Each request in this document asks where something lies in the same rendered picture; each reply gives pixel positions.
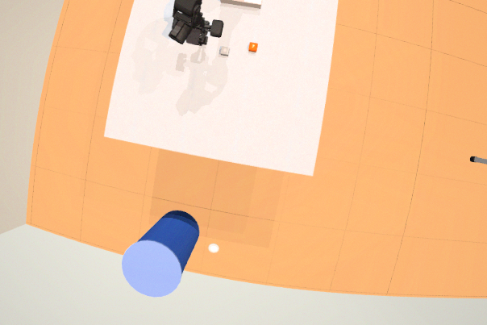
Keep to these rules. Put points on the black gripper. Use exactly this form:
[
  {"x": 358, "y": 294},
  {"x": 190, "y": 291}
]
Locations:
[{"x": 216, "y": 28}]

